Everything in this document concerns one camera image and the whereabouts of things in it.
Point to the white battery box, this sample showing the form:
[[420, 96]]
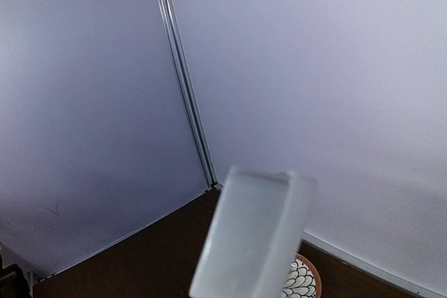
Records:
[[254, 235]]

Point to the flower pattern plate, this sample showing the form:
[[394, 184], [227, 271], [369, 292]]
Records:
[[303, 280]]

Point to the left aluminium frame post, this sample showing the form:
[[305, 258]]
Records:
[[187, 92]]

